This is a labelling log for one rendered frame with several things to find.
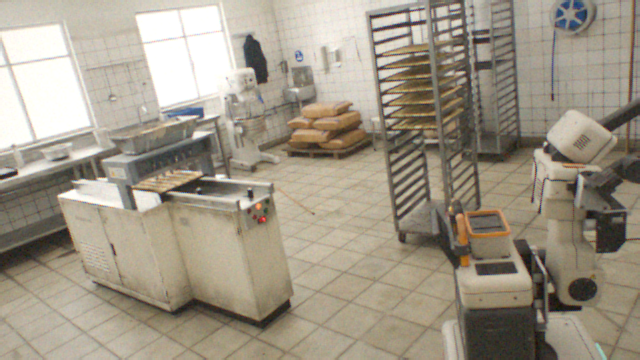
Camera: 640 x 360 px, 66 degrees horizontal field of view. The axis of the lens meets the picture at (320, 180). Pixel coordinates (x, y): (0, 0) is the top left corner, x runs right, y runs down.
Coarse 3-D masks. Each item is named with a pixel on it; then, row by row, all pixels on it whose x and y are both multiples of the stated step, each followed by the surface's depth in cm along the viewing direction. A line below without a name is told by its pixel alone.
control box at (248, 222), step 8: (256, 200) 302; (264, 200) 304; (248, 208) 293; (256, 208) 299; (264, 208) 304; (272, 208) 309; (248, 216) 294; (264, 216) 304; (272, 216) 310; (248, 224) 295; (256, 224) 300
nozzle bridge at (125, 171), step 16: (176, 144) 338; (192, 144) 356; (208, 144) 362; (112, 160) 323; (128, 160) 313; (144, 160) 328; (192, 160) 351; (208, 160) 371; (112, 176) 327; (128, 176) 313; (144, 176) 323; (128, 192) 322; (128, 208) 328
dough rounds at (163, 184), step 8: (160, 176) 368; (168, 176) 365; (176, 176) 360; (184, 176) 356; (192, 176) 351; (144, 184) 354; (152, 184) 350; (160, 184) 345; (168, 184) 342; (176, 184) 339; (152, 192) 337; (160, 192) 331
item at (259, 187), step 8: (192, 184) 360; (200, 184) 354; (208, 184) 348; (216, 184) 342; (224, 184) 336; (232, 184) 330; (240, 184) 325; (248, 184) 320; (256, 184) 315; (264, 184) 310; (272, 184) 307; (264, 192) 313; (272, 192) 308
